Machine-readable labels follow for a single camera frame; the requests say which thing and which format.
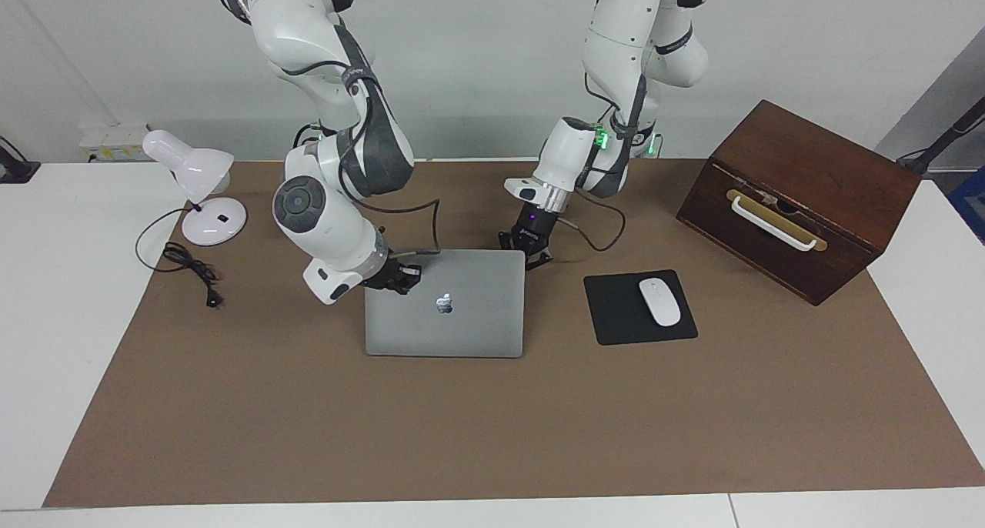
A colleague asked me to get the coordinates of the grey aluminium laptop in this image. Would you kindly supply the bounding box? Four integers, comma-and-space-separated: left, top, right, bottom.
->
364, 249, 526, 359

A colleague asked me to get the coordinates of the black mouse pad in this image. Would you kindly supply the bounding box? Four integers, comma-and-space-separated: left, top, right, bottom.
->
583, 269, 699, 346

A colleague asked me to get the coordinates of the white computer mouse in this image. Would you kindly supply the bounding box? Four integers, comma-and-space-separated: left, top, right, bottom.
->
639, 278, 683, 328

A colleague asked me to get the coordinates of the brown table mat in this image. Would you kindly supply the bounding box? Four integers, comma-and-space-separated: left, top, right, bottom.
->
42, 159, 985, 508

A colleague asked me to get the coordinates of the white desk lamp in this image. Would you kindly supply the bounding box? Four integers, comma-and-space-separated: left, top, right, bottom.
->
142, 129, 249, 246

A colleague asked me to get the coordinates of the dark brown wooden box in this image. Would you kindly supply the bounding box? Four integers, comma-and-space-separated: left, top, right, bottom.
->
676, 99, 923, 306

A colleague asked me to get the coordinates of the black stand pole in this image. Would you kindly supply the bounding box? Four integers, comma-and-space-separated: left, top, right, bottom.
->
897, 97, 985, 176

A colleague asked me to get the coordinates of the blue crate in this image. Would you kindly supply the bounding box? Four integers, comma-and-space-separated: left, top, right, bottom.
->
948, 166, 985, 244

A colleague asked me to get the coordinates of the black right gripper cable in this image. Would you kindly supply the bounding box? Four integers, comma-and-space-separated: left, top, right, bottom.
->
281, 58, 442, 259

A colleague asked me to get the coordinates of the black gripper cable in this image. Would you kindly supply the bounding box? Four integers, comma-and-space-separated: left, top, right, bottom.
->
558, 51, 649, 252
281, 58, 442, 259

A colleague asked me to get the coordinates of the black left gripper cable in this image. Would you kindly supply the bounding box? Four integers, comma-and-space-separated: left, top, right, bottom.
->
558, 51, 649, 252

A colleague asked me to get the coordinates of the black lamp power cable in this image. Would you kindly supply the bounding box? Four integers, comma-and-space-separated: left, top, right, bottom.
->
135, 207, 224, 309

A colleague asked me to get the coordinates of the white box handle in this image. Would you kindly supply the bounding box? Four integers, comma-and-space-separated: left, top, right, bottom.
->
730, 195, 818, 252

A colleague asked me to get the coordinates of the white wall power strip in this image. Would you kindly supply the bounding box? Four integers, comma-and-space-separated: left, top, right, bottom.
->
79, 124, 151, 164

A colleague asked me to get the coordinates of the black clamp mount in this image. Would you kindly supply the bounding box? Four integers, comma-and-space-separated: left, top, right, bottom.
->
0, 137, 41, 184

